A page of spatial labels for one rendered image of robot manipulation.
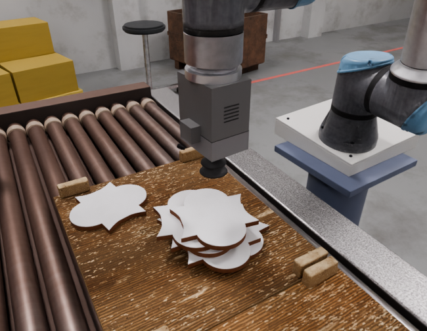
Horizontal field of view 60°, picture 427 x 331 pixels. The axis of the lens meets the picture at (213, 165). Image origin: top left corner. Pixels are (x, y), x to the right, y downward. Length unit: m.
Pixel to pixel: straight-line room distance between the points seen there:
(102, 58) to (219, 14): 4.36
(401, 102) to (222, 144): 0.47
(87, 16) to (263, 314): 4.32
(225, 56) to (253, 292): 0.33
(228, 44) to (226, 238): 0.28
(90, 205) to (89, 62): 4.06
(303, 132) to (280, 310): 0.61
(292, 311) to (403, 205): 1.99
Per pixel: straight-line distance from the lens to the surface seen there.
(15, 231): 0.77
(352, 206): 1.09
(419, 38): 0.83
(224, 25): 0.45
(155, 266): 0.61
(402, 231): 2.30
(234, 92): 0.48
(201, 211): 0.62
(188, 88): 0.50
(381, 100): 0.89
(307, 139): 1.04
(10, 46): 3.91
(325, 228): 0.73
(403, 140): 1.11
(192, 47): 0.46
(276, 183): 0.82
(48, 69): 3.65
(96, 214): 0.71
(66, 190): 0.78
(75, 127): 1.11
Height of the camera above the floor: 1.38
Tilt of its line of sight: 32 degrees down
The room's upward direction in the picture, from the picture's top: straight up
